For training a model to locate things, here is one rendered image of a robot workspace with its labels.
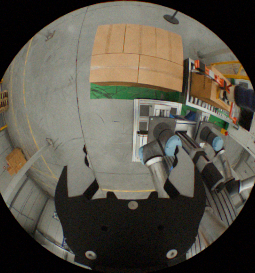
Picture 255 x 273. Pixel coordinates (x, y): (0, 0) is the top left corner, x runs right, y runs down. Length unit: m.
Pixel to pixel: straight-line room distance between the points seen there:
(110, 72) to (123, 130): 1.13
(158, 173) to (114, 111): 1.43
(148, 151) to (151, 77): 0.89
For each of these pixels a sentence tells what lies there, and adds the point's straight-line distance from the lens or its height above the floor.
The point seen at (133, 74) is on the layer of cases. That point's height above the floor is 0.54.
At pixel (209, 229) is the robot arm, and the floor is 1.69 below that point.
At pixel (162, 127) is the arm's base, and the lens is 0.61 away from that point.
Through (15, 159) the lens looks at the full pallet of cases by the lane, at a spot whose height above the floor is 0.78.
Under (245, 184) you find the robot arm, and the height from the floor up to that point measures 1.67.
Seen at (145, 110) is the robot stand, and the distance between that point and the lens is 1.46.
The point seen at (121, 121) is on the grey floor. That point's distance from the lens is 1.71.
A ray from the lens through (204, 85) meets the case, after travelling 1.19.
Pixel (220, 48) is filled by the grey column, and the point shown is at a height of 0.75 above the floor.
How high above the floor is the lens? 1.63
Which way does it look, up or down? 62 degrees down
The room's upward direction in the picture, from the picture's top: 175 degrees counter-clockwise
